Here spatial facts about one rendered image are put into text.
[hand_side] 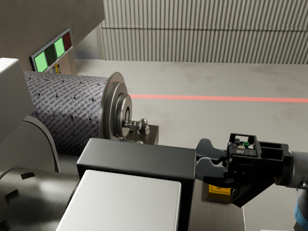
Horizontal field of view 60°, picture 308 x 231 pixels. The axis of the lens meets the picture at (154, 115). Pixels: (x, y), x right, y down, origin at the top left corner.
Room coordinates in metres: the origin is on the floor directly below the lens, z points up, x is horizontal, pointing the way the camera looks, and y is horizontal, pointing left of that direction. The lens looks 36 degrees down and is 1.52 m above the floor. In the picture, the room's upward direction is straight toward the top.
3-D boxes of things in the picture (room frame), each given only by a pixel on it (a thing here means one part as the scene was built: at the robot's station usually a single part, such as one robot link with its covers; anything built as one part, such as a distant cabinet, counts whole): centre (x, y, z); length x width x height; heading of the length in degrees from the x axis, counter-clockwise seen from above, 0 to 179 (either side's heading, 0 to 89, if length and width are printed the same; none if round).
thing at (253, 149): (0.39, -0.21, 1.12); 0.12 x 0.08 x 0.09; 80
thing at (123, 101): (0.37, 0.06, 1.25); 0.07 x 0.02 x 0.07; 170
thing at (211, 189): (0.49, -0.19, 0.91); 0.07 x 0.07 x 0.02; 80
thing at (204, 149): (0.43, -0.11, 1.12); 0.09 x 0.03 x 0.06; 71
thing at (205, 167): (0.38, -0.10, 1.12); 0.09 x 0.03 x 0.06; 89
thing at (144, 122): (0.60, 0.03, 1.05); 0.04 x 0.04 x 0.04
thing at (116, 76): (0.38, 0.07, 1.25); 0.15 x 0.01 x 0.15; 170
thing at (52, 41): (0.81, 0.32, 1.18); 0.25 x 0.01 x 0.07; 170
